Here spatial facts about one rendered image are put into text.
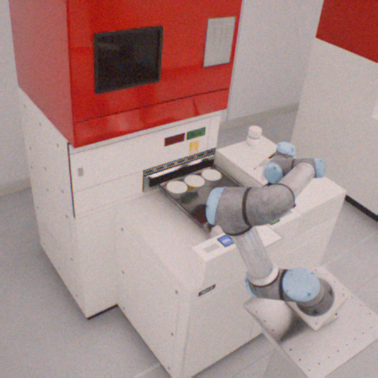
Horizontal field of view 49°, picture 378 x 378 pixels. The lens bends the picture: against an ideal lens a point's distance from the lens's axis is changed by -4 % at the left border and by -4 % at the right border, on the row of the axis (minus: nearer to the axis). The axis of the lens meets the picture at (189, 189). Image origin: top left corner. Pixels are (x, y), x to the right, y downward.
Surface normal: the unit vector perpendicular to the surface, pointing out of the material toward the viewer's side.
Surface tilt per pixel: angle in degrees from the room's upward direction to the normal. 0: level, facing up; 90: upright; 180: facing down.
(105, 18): 90
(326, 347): 0
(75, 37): 90
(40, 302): 0
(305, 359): 0
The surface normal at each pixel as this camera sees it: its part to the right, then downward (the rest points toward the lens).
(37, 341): 0.08, -0.81
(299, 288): -0.37, -0.44
